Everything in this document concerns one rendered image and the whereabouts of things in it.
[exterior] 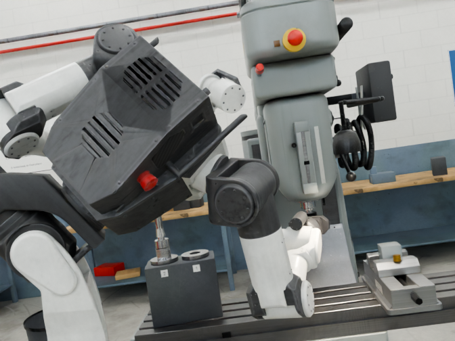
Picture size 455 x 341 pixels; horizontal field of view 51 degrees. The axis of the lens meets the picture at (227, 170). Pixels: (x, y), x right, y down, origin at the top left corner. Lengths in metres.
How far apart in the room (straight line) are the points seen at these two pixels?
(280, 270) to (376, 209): 4.97
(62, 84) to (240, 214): 0.48
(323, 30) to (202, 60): 4.53
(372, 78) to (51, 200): 1.19
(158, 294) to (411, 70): 4.95
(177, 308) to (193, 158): 0.74
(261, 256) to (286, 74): 0.61
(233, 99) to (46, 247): 0.49
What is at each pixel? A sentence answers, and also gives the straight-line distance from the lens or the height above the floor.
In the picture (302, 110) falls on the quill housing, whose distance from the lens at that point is 1.43.
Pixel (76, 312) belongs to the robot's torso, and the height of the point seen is 1.23.
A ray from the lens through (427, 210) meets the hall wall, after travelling 6.12.
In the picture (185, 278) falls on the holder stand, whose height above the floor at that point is 1.12.
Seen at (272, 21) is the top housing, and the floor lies 1.82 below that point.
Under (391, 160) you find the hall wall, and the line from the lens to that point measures 5.93.
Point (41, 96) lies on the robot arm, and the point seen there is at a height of 1.67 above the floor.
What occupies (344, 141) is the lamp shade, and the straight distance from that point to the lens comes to 1.27.
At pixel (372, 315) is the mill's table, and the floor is 0.95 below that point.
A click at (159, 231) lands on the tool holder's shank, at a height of 1.28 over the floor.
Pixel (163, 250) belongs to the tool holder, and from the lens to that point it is 1.54.
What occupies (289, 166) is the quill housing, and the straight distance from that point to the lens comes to 1.43.
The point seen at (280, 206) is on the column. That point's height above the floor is 1.24.
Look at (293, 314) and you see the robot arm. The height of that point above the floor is 1.13.
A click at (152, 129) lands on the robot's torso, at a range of 0.86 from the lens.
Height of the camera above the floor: 1.51
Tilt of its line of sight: 3 degrees down
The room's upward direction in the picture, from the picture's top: 8 degrees counter-clockwise
